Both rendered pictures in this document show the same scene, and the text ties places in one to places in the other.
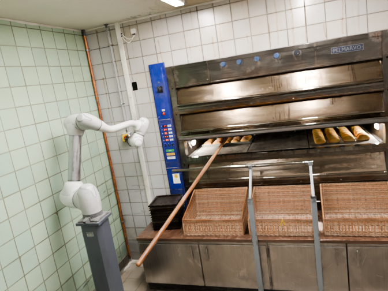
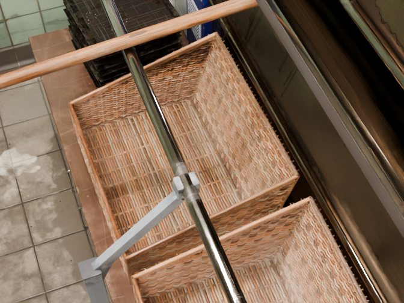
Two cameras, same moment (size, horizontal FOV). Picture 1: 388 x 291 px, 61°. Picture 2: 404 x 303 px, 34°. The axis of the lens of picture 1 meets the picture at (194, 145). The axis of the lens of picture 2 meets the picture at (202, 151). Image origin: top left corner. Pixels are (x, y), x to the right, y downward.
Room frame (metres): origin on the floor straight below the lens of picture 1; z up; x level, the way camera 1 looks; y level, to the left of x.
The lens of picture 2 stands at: (2.26, -1.01, 2.25)
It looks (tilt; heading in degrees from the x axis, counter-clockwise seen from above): 54 degrees down; 50
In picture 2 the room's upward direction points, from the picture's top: straight up
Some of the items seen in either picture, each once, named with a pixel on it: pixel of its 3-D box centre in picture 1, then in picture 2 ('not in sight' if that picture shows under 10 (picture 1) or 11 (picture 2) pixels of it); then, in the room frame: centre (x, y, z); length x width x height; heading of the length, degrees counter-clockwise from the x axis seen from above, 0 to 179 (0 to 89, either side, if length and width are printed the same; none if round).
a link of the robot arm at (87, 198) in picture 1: (88, 197); not in sight; (2.46, 0.88, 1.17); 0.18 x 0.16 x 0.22; 56
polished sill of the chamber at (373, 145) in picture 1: (276, 152); not in sight; (2.99, -0.76, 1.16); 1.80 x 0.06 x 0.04; 71
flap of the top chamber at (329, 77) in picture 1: (269, 84); not in sight; (2.97, -0.76, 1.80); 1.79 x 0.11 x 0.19; 71
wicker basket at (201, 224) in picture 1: (216, 210); (175, 151); (2.90, -0.12, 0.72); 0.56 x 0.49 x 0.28; 72
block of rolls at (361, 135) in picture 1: (338, 133); not in sight; (3.20, -1.45, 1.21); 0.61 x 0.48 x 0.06; 161
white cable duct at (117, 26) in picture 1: (137, 136); not in sight; (3.40, 0.57, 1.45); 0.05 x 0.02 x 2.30; 71
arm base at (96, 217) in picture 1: (91, 215); not in sight; (2.44, 0.88, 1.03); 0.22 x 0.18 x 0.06; 164
